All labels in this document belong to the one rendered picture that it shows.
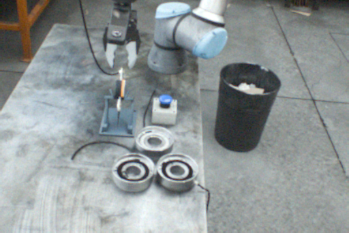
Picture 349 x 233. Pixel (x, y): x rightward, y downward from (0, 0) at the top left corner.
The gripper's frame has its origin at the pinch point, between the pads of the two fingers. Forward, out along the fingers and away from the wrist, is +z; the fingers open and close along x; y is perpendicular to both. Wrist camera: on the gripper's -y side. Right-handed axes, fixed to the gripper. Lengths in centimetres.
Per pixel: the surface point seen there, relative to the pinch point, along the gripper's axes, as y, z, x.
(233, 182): 56, 98, -56
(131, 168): -23.2, 16.3, -5.6
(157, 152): -18.2, 14.8, -11.8
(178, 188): -29.0, 16.2, -17.4
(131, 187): -30.3, 15.5, -6.0
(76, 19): 242, 98, 62
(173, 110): -0.3, 13.6, -15.9
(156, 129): -8.2, 15.1, -11.3
